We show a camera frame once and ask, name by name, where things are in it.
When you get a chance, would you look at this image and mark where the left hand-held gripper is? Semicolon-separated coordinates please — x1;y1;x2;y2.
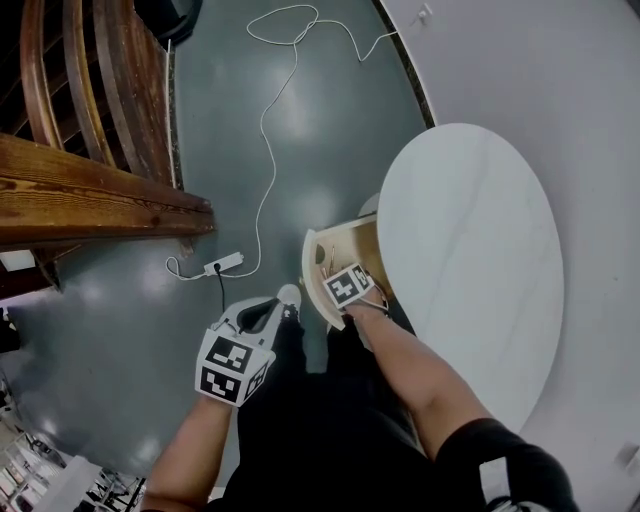
194;297;281;409

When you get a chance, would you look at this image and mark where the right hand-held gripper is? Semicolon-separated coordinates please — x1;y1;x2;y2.
322;263;377;307

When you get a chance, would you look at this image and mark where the large wooden drawer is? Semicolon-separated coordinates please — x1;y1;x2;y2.
301;212;396;332

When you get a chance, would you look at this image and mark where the person's right forearm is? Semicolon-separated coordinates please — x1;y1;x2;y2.
344;299;496;461

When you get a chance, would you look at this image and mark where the person's left forearm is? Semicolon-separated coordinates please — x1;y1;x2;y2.
142;399;236;512

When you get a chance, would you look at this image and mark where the white kidney-shaped desk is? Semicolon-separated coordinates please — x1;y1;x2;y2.
357;123;566;439

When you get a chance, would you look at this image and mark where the person's left white shoe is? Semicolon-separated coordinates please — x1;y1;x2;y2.
276;283;303;317

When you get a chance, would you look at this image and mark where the white power strip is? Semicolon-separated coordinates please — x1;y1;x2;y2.
203;252;245;278

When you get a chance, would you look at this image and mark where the person's black clothing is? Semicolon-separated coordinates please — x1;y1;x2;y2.
199;302;581;512

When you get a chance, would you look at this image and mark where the white cluttered storage rack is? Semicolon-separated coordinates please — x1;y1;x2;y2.
0;369;146;512

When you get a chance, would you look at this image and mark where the floor cleaning machine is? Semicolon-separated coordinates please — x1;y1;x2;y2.
159;0;204;41

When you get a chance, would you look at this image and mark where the short white looped cable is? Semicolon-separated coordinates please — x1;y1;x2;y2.
165;256;207;280

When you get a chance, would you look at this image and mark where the long white power cable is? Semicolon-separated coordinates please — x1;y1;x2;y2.
245;3;401;278

